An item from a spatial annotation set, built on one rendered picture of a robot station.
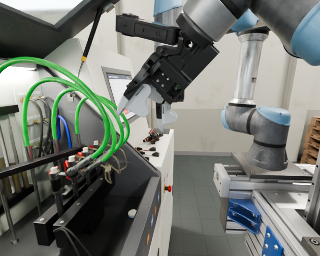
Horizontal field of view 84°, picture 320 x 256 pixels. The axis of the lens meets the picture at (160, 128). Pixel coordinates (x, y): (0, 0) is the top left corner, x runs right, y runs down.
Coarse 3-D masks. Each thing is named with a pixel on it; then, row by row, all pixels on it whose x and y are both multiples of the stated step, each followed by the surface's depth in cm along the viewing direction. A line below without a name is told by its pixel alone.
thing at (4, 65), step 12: (12, 60) 44; (24, 60) 44; (36, 60) 43; (0, 72) 46; (60, 72) 43; (84, 84) 43; (96, 96) 44; (108, 120) 44; (108, 132) 45; (96, 156) 47
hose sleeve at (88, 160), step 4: (88, 156) 48; (84, 160) 48; (88, 160) 47; (92, 160) 48; (76, 164) 49; (80, 164) 48; (84, 164) 48; (72, 168) 49; (76, 168) 49; (80, 168) 49
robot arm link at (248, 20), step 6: (246, 12) 39; (240, 18) 40; (246, 18) 39; (252, 18) 40; (258, 18) 42; (234, 24) 42; (240, 24) 41; (246, 24) 40; (252, 24) 41; (258, 24) 48; (264, 24) 51; (228, 30) 44; (234, 30) 43; (240, 30) 43
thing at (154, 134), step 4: (152, 132) 128; (156, 132) 131; (148, 136) 124; (152, 136) 118; (156, 136) 122; (160, 136) 130; (144, 140) 112; (148, 140) 117; (152, 140) 112; (156, 140) 121; (152, 144) 114
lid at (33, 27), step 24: (0, 0) 47; (24, 0) 51; (48, 0) 55; (72, 0) 60; (96, 0) 65; (0, 24) 52; (24, 24) 57; (48, 24) 65; (72, 24) 69; (0, 48) 61; (24, 48) 67; (48, 48) 75
